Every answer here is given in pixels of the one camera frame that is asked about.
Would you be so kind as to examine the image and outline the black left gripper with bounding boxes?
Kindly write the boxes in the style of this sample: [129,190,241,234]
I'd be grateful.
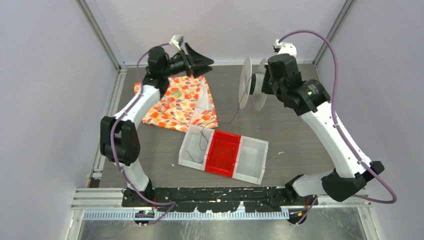
[163,44,215,80]

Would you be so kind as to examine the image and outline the white perforated cable spool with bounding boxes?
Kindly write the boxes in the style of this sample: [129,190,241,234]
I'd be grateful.
[238,57,267,111]

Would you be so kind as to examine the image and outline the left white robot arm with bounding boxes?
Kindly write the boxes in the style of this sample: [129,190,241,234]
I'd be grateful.
[99,43,214,207]

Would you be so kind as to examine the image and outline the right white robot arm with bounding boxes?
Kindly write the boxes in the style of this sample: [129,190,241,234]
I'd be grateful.
[238,53,385,205]

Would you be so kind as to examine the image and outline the floral orange cloth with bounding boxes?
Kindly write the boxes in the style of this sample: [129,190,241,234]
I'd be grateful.
[140,75,219,133]

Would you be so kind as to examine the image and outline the left white plastic bin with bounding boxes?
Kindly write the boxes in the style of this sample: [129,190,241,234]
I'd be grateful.
[178,125,215,171]

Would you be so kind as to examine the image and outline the white plastic bin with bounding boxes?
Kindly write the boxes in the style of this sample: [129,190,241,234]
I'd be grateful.
[178,125,215,171]
[232,136,269,185]

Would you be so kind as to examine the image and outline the red plastic bin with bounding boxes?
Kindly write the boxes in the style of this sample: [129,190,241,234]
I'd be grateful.
[205,130,241,178]

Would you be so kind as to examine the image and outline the right white plastic bin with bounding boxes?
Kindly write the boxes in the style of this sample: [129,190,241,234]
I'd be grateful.
[232,136,269,185]

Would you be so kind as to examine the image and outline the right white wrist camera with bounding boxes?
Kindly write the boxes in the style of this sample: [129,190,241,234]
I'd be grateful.
[273,39,297,57]

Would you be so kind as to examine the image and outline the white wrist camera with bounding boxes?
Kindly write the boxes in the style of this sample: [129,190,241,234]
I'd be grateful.
[168,34,184,51]
[273,39,297,57]

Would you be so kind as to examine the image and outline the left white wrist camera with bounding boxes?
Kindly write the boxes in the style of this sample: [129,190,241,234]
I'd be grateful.
[168,34,184,51]

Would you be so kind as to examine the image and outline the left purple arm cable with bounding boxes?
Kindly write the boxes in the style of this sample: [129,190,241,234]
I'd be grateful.
[110,42,176,213]

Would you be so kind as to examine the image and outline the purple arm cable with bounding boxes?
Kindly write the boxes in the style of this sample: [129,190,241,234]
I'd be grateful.
[110,42,176,213]
[278,29,398,205]

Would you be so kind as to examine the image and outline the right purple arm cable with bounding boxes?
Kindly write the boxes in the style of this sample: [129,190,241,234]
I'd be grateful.
[278,29,398,205]

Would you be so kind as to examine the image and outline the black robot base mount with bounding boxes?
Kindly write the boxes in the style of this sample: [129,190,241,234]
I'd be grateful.
[121,186,314,213]

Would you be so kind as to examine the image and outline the slotted white cable duct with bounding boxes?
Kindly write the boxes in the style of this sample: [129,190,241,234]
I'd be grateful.
[82,209,290,221]

